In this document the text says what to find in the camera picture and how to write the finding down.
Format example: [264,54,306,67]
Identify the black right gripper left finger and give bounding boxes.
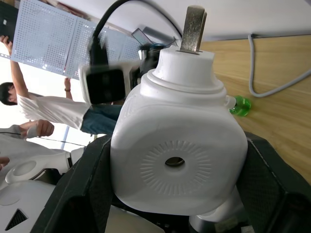
[30,134,114,233]

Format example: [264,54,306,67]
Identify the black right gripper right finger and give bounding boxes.
[239,132,311,233]

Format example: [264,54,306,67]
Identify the white mosquito repellent heater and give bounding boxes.
[110,5,249,216]

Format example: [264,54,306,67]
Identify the green liquid repellent bottle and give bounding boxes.
[225,95,252,117]

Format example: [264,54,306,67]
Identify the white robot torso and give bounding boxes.
[0,147,86,233]

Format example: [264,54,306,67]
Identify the person in white long sleeves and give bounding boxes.
[0,119,72,177]

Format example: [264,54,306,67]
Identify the person in white t-shirt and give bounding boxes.
[0,35,123,135]

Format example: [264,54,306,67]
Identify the white perforated panel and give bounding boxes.
[11,0,140,81]

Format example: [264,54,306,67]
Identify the black screen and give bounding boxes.
[0,1,19,45]

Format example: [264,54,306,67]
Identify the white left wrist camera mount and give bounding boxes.
[79,62,132,106]

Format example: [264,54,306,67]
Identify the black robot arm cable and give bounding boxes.
[88,0,183,68]

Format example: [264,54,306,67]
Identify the grey power cable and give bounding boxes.
[247,33,311,98]

